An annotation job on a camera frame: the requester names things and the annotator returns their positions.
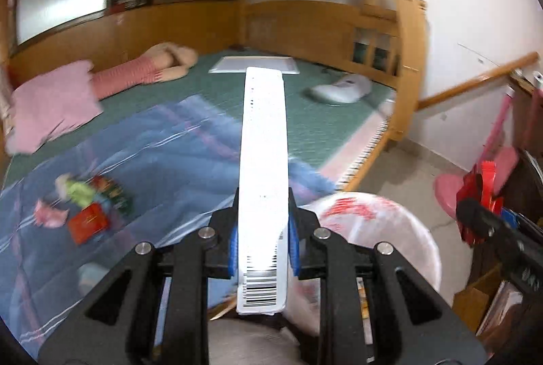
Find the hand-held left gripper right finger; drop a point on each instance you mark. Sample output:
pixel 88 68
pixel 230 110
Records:
pixel 293 250

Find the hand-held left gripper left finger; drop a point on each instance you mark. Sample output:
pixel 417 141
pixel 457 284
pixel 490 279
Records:
pixel 232 250

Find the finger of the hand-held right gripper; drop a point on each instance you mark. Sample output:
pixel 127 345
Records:
pixel 479 216

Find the red wrapper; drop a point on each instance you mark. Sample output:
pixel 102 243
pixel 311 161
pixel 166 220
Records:
pixel 479 182

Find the white plastic bag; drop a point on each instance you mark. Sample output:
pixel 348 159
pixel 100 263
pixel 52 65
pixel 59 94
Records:
pixel 382 229

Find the long white paper strip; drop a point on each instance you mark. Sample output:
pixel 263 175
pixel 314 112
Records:
pixel 263 161

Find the light green wrapper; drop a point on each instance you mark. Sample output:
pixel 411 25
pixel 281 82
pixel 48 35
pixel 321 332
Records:
pixel 80 192

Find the dark wooden cabinet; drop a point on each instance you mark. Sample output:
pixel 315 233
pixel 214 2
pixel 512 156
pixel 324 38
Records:
pixel 530 178

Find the brown cardboard box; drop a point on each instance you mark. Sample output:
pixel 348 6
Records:
pixel 475 297

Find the person's grey trousers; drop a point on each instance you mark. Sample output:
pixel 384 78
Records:
pixel 250 344

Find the blue striped bedsheet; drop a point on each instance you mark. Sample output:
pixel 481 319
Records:
pixel 169 161

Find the dark snack packet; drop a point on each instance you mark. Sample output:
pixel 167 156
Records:
pixel 115 195

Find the wooden handrail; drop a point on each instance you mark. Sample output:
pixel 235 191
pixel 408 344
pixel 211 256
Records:
pixel 479 81

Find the red gold snack packet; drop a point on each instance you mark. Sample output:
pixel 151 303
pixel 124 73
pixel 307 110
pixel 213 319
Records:
pixel 89 223

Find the white handheld appliance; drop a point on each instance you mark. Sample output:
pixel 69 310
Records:
pixel 343 89

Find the pink crumpled wrapper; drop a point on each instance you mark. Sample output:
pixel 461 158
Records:
pixel 51 215

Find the white flat board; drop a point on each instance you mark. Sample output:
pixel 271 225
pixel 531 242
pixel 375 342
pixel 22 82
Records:
pixel 229 64

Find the striped plush doll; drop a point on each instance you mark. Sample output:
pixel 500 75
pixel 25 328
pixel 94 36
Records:
pixel 169 59

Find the pink pillow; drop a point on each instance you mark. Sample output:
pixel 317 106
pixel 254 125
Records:
pixel 51 106

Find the wide frosted glass window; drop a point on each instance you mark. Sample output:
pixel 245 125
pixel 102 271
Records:
pixel 59 4

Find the wooden bunk bed frame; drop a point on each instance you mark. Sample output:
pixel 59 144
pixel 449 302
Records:
pixel 318 25

